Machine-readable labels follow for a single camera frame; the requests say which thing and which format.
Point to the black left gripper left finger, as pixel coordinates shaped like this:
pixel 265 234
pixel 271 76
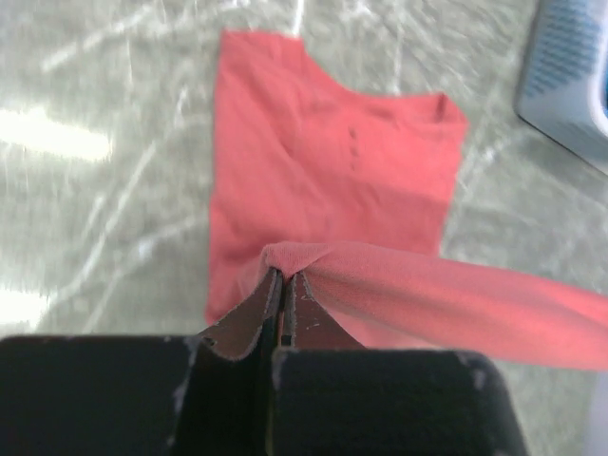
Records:
pixel 201 394

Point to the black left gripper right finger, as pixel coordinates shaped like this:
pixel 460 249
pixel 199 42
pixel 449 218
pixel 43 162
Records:
pixel 334 397

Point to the salmon pink t-shirt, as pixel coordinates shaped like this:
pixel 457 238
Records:
pixel 352 191

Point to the white plastic basket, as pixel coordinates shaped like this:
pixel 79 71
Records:
pixel 563 91

